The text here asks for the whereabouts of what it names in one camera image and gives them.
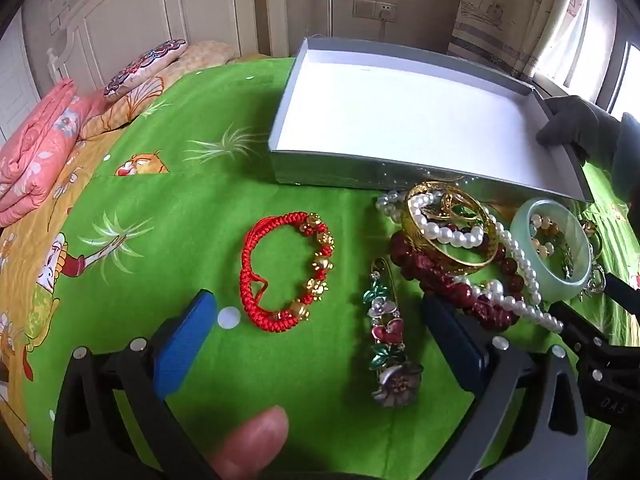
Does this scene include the red rope bracelet gold beads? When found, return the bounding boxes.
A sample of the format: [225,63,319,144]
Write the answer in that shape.
[239,211,337,324]

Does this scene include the green printed blanket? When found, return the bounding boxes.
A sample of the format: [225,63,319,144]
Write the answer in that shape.
[20,57,640,480]

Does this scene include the embroidered round pillow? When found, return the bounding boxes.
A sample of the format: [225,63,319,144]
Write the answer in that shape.
[103,38,188,101]

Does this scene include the dark red carved bead bracelet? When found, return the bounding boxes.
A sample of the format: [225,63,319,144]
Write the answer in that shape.
[389,225,526,333]

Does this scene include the white pearl necklace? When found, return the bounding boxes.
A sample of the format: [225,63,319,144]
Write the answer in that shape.
[376,189,565,333]

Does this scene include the white bed headboard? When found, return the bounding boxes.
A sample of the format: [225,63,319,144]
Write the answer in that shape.
[47,0,266,91]

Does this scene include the grey cardboard box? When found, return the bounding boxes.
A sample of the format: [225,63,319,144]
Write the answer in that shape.
[267,36,596,203]

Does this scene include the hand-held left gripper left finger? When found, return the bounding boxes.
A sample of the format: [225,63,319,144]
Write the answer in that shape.
[52,289,236,480]

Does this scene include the gold bangle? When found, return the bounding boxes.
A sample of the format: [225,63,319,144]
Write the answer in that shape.
[400,180,500,277]

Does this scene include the paper wall sticker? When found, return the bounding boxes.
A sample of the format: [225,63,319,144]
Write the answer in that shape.
[49,0,72,32]

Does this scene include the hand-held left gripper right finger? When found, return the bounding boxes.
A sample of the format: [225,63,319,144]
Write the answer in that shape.
[421,294,588,480]

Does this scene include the pink folded quilt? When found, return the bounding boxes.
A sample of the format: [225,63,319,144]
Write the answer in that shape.
[0,78,108,228]

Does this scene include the yellow patterned pillow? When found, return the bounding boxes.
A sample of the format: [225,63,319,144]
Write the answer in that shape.
[80,41,241,140]

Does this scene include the boat print curtain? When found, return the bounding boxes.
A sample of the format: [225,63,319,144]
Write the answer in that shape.
[447,0,601,81]

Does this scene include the wall socket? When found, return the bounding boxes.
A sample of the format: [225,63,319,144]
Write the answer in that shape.
[352,0,398,23]

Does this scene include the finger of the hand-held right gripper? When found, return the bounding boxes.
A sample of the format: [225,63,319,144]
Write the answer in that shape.
[550,301,610,357]
[602,272,640,317]

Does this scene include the yellow floral bedsheet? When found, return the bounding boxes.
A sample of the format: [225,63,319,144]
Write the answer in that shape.
[0,125,121,476]

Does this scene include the pale green jade bangle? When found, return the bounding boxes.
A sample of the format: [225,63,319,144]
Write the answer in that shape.
[510,198,593,301]

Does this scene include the green yellow bead bracelet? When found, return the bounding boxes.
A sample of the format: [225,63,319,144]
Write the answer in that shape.
[530,214,576,278]

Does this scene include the person's left hand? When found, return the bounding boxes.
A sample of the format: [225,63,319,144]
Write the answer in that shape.
[207,405,290,480]

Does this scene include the window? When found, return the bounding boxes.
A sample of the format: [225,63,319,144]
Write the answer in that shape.
[532,7,640,117]

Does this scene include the enamel flower brooch pin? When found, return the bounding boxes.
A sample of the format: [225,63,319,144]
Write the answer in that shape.
[361,257,424,408]

